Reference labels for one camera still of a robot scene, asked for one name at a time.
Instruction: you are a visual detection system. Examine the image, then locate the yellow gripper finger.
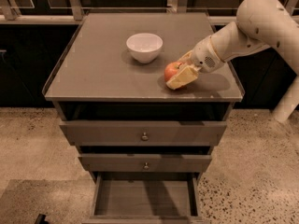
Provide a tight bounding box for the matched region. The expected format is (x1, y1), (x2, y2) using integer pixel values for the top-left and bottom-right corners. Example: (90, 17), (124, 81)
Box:
(165, 64), (198, 90)
(178, 50), (192, 63)

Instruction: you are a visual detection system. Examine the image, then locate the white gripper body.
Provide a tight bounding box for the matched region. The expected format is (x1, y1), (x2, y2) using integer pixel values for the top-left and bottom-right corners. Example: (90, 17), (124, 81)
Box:
(191, 36), (224, 73)

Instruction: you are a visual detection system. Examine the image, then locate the red apple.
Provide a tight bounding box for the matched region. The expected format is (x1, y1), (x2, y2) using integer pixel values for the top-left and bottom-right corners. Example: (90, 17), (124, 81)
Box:
(164, 62), (182, 82)

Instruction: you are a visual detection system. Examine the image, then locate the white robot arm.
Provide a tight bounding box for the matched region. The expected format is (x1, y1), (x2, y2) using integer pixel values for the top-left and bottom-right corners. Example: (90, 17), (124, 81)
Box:
(165, 0), (299, 90)

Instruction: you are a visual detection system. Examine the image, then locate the brass top drawer knob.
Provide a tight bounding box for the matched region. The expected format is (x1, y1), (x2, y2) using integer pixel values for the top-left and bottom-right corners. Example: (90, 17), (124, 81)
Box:
(141, 133), (149, 141)

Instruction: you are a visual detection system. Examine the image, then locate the brass drawer knob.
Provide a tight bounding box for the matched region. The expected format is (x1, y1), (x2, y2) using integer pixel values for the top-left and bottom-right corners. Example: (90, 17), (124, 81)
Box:
(141, 133), (149, 141)
(143, 162), (150, 170)

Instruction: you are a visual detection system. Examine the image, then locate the grey drawer cabinet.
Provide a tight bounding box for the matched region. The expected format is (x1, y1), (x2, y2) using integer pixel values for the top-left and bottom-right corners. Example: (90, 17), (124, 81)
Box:
(41, 12), (245, 224)

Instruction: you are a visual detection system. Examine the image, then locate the brass middle drawer knob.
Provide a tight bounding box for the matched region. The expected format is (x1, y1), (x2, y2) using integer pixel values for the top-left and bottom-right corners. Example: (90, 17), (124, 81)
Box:
(143, 162), (150, 170)

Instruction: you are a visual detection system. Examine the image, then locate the grey top drawer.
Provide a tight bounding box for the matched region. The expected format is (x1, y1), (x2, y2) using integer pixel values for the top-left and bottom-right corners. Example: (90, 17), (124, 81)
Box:
(60, 120), (226, 147)

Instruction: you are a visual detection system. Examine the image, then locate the grey drawer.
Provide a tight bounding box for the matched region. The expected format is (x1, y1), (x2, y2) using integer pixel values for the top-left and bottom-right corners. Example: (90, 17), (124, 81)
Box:
(60, 120), (226, 147)
(78, 154), (211, 173)
(82, 173), (210, 224)

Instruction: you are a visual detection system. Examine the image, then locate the grey middle drawer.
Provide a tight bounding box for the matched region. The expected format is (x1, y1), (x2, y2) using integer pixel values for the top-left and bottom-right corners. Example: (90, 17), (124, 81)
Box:
(78, 154), (211, 173)

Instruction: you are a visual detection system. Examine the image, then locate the grey bottom drawer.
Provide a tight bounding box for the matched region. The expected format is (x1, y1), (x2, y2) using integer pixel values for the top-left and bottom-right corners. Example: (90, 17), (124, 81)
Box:
(82, 173), (210, 224)

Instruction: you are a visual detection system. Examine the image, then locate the white ceramic bowl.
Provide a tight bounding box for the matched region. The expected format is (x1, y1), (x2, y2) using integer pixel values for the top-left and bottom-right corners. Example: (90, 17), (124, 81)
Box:
(126, 33), (164, 63)

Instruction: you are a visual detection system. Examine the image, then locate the black object at floor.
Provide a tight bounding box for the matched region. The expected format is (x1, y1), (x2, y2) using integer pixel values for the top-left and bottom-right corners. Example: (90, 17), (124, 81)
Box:
(35, 214), (49, 224)

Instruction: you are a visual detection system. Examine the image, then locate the metal window railing frame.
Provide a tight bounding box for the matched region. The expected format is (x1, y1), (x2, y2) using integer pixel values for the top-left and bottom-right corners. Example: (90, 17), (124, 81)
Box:
(0, 0), (299, 25)

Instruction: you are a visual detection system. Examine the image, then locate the white cylindrical robot post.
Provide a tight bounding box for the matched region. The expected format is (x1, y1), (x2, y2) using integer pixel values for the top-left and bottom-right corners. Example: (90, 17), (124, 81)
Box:
(273, 76), (299, 122)

